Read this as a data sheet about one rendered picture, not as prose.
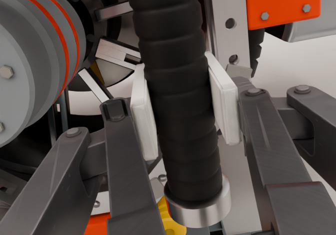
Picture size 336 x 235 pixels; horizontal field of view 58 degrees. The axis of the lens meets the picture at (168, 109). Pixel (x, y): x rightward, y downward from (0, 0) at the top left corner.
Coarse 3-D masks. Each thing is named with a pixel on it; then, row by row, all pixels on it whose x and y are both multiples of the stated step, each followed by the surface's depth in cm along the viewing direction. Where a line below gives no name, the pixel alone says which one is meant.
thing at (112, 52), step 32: (96, 0) 48; (96, 32) 46; (128, 64) 48; (64, 96) 50; (96, 96) 50; (32, 128) 63; (64, 128) 52; (96, 128) 67; (0, 160) 52; (32, 160) 54
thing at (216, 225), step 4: (220, 220) 95; (216, 224) 97; (220, 224) 97; (212, 228) 96; (216, 228) 96; (220, 228) 93; (212, 232) 90; (216, 232) 90; (220, 232) 90; (224, 232) 91
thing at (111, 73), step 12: (108, 0) 60; (120, 0) 60; (132, 12) 61; (108, 24) 58; (120, 24) 62; (132, 24) 62; (108, 36) 63; (120, 36) 63; (132, 36) 63; (96, 60) 65; (108, 72) 66; (120, 72) 66; (72, 84) 66; (84, 84) 67; (108, 84) 67
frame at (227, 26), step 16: (208, 0) 39; (224, 0) 35; (240, 0) 35; (208, 16) 40; (224, 16) 36; (240, 16) 36; (208, 32) 42; (224, 32) 37; (240, 32) 37; (224, 48) 37; (240, 48) 38; (224, 64) 38; (240, 64) 38; (144, 160) 50; (160, 160) 43; (0, 176) 48; (160, 176) 46; (0, 192) 46; (16, 192) 48; (160, 192) 45; (0, 208) 45; (96, 208) 46
